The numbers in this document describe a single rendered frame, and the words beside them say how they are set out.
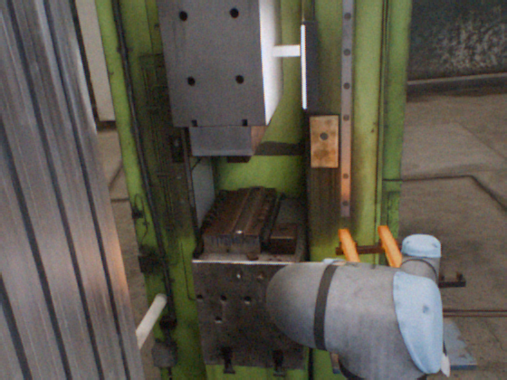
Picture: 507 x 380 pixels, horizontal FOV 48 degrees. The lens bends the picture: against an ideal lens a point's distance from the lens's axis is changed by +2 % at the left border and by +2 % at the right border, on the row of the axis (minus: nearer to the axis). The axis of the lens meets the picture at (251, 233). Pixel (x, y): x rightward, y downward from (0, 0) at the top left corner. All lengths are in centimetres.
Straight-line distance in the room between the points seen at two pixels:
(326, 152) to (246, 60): 41
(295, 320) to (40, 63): 43
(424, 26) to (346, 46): 616
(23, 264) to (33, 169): 7
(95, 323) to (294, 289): 27
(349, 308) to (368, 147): 125
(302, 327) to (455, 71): 757
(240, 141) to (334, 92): 34
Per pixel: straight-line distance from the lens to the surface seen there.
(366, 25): 183
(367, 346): 71
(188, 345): 241
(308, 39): 179
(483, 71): 833
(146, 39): 194
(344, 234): 177
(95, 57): 728
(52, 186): 52
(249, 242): 192
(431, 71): 810
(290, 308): 73
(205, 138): 181
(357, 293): 71
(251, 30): 171
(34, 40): 49
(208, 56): 174
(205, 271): 194
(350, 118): 187
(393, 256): 166
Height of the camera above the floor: 183
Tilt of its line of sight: 26 degrees down
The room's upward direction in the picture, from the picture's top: 4 degrees counter-clockwise
